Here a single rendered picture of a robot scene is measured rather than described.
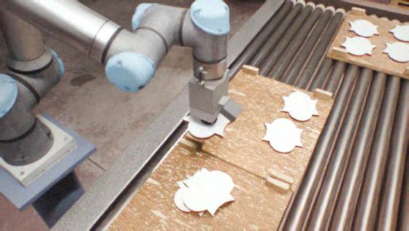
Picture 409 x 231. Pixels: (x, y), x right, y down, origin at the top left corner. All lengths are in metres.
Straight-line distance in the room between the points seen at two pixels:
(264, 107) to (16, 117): 0.72
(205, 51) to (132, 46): 0.15
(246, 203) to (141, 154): 0.34
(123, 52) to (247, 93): 0.63
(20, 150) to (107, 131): 1.36
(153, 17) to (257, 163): 0.49
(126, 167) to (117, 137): 1.36
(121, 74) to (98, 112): 1.95
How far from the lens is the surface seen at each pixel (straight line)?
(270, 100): 1.09
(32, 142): 1.02
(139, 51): 0.56
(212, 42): 0.63
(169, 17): 0.65
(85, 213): 0.89
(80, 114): 2.53
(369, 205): 0.94
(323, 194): 0.91
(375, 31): 1.60
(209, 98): 0.70
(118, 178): 0.92
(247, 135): 0.97
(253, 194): 0.85
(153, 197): 0.84
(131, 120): 2.38
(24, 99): 0.97
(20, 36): 0.92
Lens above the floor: 1.65
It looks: 45 degrees down
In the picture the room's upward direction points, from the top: straight up
